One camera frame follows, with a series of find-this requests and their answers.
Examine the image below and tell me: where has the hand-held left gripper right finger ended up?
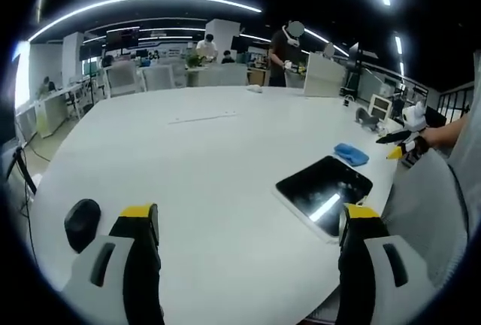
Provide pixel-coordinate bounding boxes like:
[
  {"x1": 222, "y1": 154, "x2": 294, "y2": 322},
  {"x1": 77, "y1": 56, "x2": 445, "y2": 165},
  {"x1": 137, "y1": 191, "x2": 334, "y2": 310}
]
[{"x1": 335, "y1": 203, "x2": 430, "y2": 325}]

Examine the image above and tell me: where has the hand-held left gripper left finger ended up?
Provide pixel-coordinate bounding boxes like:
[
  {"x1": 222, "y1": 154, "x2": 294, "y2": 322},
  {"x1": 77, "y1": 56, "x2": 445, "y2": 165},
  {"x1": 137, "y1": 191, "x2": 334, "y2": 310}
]
[{"x1": 61, "y1": 202, "x2": 165, "y2": 325}]

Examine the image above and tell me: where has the blue cleaning cloth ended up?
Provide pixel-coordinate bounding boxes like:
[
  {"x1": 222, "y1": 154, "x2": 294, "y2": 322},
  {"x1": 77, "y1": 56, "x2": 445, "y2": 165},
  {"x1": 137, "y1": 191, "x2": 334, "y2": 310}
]
[{"x1": 334, "y1": 142, "x2": 370, "y2": 167}]

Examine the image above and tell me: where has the grey curved object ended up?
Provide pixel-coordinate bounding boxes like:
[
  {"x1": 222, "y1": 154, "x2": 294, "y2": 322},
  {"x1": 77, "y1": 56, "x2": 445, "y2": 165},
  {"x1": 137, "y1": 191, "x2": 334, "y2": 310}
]
[{"x1": 355, "y1": 107, "x2": 379, "y2": 130}]

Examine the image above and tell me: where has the small white framed box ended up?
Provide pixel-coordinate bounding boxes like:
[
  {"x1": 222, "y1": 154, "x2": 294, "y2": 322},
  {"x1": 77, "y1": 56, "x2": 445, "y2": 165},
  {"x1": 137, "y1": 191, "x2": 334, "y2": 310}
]
[{"x1": 368, "y1": 93, "x2": 393, "y2": 120}]

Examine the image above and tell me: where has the black round object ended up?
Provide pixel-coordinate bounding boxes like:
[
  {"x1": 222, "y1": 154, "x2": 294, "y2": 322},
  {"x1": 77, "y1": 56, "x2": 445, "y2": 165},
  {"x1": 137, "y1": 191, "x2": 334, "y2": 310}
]
[{"x1": 64, "y1": 199, "x2": 102, "y2": 254}]

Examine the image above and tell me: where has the white partition board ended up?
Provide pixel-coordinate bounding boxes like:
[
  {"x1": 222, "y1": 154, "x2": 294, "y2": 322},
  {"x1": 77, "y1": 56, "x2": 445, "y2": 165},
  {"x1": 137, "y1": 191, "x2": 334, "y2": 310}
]
[{"x1": 302, "y1": 56, "x2": 349, "y2": 99}]

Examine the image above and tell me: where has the white side desk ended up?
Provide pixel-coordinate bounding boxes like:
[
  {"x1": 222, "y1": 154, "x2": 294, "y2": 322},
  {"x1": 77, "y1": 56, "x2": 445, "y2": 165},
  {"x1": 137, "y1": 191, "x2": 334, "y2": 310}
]
[{"x1": 34, "y1": 83, "x2": 89, "y2": 138}]

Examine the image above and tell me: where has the white office chair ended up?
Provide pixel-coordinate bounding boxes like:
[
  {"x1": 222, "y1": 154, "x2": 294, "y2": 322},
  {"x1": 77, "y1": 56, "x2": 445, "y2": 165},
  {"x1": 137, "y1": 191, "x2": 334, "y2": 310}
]
[
  {"x1": 142, "y1": 65, "x2": 176, "y2": 91},
  {"x1": 104, "y1": 61, "x2": 146, "y2": 97}
]

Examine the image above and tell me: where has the green potted plant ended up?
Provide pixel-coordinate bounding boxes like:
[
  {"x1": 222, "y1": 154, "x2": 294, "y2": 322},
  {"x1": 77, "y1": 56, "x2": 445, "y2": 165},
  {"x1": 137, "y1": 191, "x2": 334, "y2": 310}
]
[{"x1": 185, "y1": 52, "x2": 206, "y2": 68}]

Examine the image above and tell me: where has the black hanging monitor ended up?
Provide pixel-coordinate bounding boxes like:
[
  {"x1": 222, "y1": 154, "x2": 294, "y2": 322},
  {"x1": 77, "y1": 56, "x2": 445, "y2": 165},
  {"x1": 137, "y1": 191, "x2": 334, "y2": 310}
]
[{"x1": 106, "y1": 26, "x2": 141, "y2": 49}]

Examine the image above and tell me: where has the black floor cable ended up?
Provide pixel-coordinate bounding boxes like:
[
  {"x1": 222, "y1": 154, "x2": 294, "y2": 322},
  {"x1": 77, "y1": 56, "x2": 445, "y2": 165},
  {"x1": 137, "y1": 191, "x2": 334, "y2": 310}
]
[{"x1": 14, "y1": 144, "x2": 38, "y2": 220}]

